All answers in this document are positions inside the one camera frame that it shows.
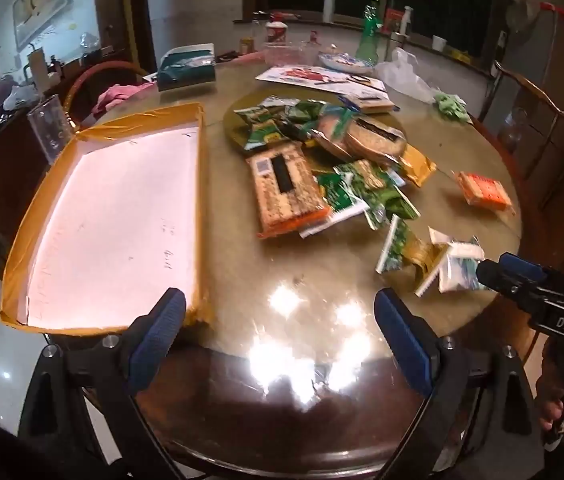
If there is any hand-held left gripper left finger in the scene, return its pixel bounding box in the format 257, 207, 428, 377
16, 287, 187, 480

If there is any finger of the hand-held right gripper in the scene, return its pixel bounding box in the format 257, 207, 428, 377
476, 259, 543, 311
499, 254, 547, 282

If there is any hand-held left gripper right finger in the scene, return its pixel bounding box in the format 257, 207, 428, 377
373, 287, 548, 480

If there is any small orange snack packet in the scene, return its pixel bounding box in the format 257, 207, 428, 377
454, 171, 514, 212

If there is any gold snack packet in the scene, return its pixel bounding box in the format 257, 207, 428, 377
402, 237, 444, 270

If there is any long green white packet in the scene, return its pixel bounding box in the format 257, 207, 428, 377
375, 214, 411, 275

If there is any yellow cardboard box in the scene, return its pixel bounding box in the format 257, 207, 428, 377
0, 102, 211, 335

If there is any pile of green snack packets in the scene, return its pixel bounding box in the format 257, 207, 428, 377
233, 95, 421, 233

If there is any person's right hand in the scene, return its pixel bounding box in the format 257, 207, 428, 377
536, 345, 564, 431

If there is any crumpled green wrapper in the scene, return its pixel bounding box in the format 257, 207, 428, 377
433, 91, 472, 124

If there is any wooden chair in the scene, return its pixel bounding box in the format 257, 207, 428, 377
478, 59, 564, 141

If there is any grey refrigerator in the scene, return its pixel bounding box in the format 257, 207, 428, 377
501, 0, 564, 171

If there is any gold glitter turntable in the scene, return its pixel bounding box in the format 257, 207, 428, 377
222, 91, 409, 171

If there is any small beige box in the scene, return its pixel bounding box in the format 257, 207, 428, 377
346, 94, 397, 114

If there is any white plastic bag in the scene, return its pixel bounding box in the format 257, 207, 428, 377
373, 48, 437, 104

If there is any dark wooden sideboard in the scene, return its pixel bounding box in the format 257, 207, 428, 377
0, 50, 127, 271

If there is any clear glass cup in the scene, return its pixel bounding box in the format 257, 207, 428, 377
26, 93, 75, 165

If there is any pink cloth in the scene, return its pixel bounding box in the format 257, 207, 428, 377
92, 83, 157, 114

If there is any steel thermos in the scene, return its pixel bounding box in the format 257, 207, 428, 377
388, 32, 409, 62

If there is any teal tissue pack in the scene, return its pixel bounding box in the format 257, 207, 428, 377
156, 43, 219, 92

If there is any green plastic bottle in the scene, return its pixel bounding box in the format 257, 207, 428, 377
356, 0, 387, 64

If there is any printed paper flyer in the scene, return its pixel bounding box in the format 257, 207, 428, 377
254, 64, 389, 97

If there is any white jug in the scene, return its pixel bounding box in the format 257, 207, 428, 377
26, 46, 48, 87

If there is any clear plastic container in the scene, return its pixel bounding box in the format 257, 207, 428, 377
261, 41, 323, 69

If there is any red-lid jar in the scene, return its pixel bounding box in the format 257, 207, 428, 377
265, 14, 289, 47

